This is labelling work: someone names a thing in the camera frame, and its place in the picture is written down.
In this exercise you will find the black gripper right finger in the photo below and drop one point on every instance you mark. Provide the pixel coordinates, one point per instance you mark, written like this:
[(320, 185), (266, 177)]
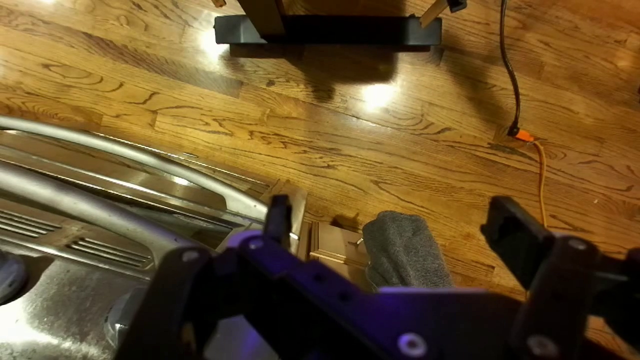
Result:
[(517, 237)]

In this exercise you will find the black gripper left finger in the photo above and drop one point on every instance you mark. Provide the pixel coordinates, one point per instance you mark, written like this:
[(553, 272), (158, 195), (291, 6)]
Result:
[(278, 221)]

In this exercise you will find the grey knitted towel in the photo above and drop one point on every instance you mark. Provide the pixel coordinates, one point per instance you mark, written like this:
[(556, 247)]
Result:
[(406, 251)]

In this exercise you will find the dark grey stand base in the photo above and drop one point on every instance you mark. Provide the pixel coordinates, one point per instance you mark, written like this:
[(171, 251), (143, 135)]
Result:
[(332, 33)]

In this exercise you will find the stainless steel oven range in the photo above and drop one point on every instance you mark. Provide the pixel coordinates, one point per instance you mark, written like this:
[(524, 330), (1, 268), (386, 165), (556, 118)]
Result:
[(100, 307)]

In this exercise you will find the wooden stand leg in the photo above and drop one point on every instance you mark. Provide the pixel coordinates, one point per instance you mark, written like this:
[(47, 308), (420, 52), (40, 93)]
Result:
[(263, 15)]

